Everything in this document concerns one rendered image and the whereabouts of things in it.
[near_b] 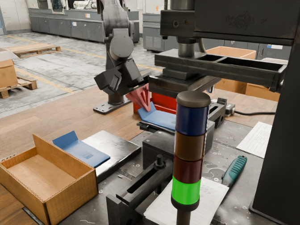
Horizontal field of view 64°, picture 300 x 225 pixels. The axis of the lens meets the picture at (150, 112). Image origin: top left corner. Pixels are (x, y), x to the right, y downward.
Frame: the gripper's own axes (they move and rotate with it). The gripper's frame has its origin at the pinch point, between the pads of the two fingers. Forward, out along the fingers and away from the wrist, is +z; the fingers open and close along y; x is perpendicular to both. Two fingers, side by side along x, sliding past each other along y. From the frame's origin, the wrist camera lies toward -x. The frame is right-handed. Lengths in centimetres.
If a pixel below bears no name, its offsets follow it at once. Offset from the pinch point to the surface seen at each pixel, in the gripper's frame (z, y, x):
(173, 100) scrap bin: 4.0, -8.0, 23.5
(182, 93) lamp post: -4.1, 32.4, -27.3
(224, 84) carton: 36, -76, 214
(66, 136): -3.5, -16.2, -17.7
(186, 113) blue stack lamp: -2.2, 32.8, -28.9
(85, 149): 1.9, -11.3, -17.3
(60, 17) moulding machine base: -351, -681, 515
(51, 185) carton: 4.4, -9.6, -30.0
